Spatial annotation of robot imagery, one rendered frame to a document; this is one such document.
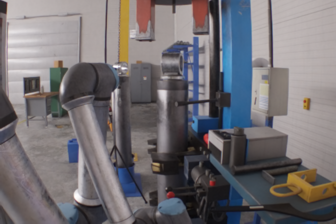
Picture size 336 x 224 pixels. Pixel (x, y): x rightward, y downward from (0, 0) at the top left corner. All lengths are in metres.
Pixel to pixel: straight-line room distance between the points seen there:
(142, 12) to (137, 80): 10.09
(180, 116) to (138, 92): 10.20
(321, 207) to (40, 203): 0.87
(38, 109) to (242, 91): 6.39
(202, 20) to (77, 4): 11.68
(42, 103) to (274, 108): 6.37
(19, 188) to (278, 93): 1.92
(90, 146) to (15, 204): 0.39
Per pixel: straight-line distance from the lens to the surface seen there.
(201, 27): 1.58
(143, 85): 11.72
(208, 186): 1.14
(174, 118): 1.56
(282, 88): 2.08
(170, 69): 1.58
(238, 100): 1.68
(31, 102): 7.46
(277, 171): 1.17
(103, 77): 0.86
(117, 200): 0.79
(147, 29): 1.66
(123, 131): 2.92
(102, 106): 0.90
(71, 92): 0.76
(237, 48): 1.67
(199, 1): 1.63
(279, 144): 1.40
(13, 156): 0.42
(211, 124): 1.83
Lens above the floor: 1.53
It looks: 6 degrees down
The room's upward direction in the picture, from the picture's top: straight up
